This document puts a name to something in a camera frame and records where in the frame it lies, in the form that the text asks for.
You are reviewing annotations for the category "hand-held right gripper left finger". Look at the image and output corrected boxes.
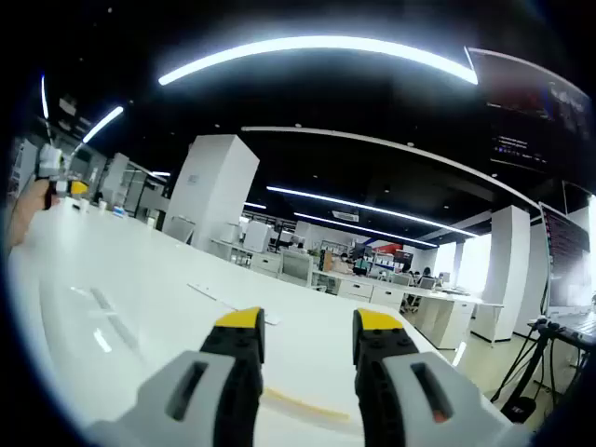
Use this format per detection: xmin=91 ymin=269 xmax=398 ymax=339
xmin=88 ymin=305 xmax=266 ymax=447

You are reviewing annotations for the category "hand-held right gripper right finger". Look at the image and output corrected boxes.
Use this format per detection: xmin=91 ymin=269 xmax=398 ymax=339
xmin=352 ymin=307 xmax=532 ymax=447

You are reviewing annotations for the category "clear plastic zip bag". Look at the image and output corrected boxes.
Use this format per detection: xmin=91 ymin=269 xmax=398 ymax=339
xmin=41 ymin=277 xmax=359 ymax=437

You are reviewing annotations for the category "person's left hand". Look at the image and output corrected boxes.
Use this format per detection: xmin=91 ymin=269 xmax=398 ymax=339
xmin=26 ymin=179 xmax=60 ymax=211

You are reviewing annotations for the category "long ceiling light strip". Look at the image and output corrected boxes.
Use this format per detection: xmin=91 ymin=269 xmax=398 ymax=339
xmin=265 ymin=185 xmax=479 ymax=238
xmin=293 ymin=211 xmax=439 ymax=248
xmin=82 ymin=105 xmax=125 ymax=144
xmin=157 ymin=35 xmax=479 ymax=88

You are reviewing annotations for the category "white office desk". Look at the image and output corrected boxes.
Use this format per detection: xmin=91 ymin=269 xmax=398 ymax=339
xmin=400 ymin=288 xmax=507 ymax=350

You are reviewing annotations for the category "white drawer cabinet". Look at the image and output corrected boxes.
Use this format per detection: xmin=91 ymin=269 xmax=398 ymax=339
xmin=337 ymin=278 xmax=404 ymax=312

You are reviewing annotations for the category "black tripod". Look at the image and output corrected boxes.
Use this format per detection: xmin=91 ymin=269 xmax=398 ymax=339
xmin=488 ymin=318 xmax=567 ymax=423

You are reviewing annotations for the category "white square pillar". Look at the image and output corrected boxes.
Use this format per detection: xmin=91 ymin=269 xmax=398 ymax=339
xmin=482 ymin=204 xmax=532 ymax=344
xmin=162 ymin=134 xmax=261 ymax=255

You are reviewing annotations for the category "grey office chair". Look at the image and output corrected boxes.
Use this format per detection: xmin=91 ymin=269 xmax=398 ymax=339
xmin=278 ymin=250 xmax=313 ymax=285

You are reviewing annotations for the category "dark computer monitor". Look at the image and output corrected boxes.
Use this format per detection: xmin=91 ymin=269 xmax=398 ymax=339
xmin=538 ymin=199 xmax=596 ymax=318

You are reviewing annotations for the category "table cable slot cover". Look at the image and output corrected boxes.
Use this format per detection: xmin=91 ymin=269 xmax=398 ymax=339
xmin=186 ymin=281 xmax=283 ymax=326

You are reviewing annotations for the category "large dark wall screen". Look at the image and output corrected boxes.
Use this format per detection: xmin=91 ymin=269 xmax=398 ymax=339
xmin=465 ymin=46 xmax=595 ymax=178

